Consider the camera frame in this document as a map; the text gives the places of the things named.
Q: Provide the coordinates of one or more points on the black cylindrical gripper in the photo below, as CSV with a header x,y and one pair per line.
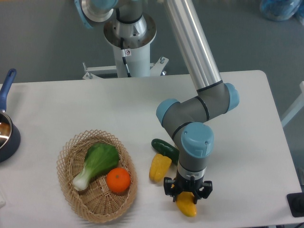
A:
x,y
182,183

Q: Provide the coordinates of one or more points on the yellow mango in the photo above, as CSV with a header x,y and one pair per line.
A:
x,y
185,203

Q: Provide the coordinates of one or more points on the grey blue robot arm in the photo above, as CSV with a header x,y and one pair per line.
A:
x,y
185,122

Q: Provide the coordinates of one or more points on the yellow bell pepper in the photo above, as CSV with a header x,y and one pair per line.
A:
x,y
159,167

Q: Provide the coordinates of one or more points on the green cucumber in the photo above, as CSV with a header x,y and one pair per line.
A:
x,y
166,149

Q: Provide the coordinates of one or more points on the orange tangerine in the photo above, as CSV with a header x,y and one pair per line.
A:
x,y
118,180

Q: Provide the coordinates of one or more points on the woven wicker basket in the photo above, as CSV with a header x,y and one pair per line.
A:
x,y
96,204

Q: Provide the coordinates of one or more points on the green bok choy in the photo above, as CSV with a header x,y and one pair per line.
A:
x,y
99,160

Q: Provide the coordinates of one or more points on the black device at edge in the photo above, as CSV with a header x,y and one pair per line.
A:
x,y
296,204

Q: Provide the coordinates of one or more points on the blue saucepan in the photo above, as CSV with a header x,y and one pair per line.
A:
x,y
9,134

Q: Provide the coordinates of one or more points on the blue plastic bag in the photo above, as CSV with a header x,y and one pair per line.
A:
x,y
279,10

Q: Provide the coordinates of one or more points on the white frame at right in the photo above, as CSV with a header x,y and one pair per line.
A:
x,y
294,108

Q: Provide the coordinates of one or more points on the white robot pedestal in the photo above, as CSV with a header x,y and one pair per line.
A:
x,y
131,44

